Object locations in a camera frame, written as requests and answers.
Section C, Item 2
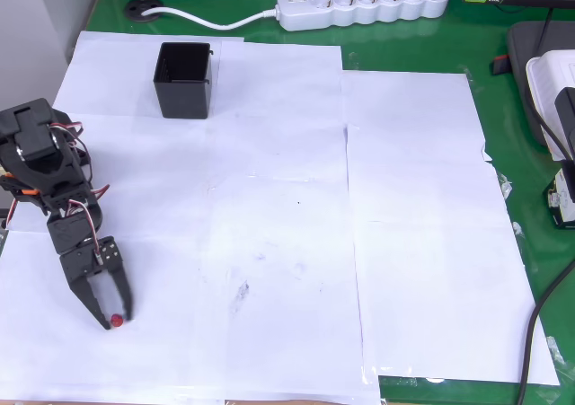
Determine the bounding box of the black square cup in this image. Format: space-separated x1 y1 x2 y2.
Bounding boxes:
152 41 216 119

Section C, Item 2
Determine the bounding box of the white paper sheet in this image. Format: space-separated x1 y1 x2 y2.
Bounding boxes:
197 173 386 405
217 40 349 181
341 70 493 163
0 229 228 404
7 112 217 238
345 124 518 226
352 218 561 386
51 31 246 119

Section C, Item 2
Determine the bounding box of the orange black table clamp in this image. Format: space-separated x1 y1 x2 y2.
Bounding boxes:
0 171 40 199

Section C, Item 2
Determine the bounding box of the white power strip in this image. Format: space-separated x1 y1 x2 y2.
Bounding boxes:
274 0 451 32

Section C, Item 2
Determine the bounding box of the small printed carton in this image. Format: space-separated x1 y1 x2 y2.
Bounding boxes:
542 160 575 231

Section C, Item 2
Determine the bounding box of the white plastic container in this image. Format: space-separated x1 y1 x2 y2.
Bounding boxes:
524 48 575 162

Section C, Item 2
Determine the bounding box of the black round cable grommet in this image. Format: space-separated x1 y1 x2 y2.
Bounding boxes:
124 0 165 22

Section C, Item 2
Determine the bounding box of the white power strip cable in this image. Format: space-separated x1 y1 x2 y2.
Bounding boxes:
142 5 282 31

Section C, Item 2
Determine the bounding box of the thick black cable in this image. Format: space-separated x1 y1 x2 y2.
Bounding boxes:
516 264 575 405

